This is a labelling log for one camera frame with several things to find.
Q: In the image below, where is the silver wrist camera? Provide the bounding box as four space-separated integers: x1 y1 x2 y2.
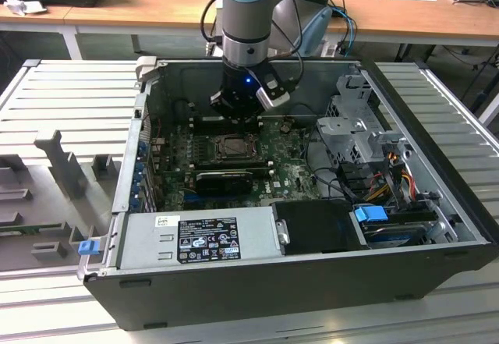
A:
255 73 292 109

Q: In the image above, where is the grey parts rack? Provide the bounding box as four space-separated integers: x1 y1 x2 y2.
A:
0 129 122 271

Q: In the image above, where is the blue case latch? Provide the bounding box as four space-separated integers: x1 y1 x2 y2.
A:
77 240 98 257

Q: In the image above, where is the hard disk drive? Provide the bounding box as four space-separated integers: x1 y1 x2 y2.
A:
362 222 428 248

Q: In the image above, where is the green RAM stick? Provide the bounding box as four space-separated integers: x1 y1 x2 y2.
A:
0 222 63 236
193 159 273 177

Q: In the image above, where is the black plastic air shroud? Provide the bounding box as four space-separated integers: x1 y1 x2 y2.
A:
271 199 370 257

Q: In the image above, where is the pale blue teach pendant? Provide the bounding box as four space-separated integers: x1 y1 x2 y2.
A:
292 6 333 56

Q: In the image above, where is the grey case handle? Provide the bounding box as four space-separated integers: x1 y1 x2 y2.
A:
135 57 159 83

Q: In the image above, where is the black graphics card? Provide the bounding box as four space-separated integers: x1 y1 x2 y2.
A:
194 170 254 197

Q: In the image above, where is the metal drive cage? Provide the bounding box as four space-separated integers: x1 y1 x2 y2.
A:
315 73 414 173

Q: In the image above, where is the black open PC case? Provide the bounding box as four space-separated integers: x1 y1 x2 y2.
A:
76 58 499 332

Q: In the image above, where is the silver power supply unit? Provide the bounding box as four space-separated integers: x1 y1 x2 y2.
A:
116 205 285 271

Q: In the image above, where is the crumpled white paper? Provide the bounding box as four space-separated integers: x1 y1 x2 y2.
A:
2 0 48 16

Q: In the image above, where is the wooden desk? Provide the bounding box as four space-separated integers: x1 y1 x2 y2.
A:
0 0 112 62
64 0 499 64

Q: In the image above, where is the blue disk carrier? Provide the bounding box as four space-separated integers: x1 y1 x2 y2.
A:
353 204 389 230

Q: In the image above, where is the yellow red wire bundle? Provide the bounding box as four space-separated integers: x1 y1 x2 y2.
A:
366 166 416 204

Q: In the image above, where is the green motherboard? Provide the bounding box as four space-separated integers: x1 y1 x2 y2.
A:
150 119 324 212

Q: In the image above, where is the black drive bay bracket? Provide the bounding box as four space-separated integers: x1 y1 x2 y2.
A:
335 160 377 200

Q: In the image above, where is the silver topped CPU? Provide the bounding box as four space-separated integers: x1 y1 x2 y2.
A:
224 140 251 157

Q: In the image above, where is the blue cable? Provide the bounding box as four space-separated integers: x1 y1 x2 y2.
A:
331 4 358 53

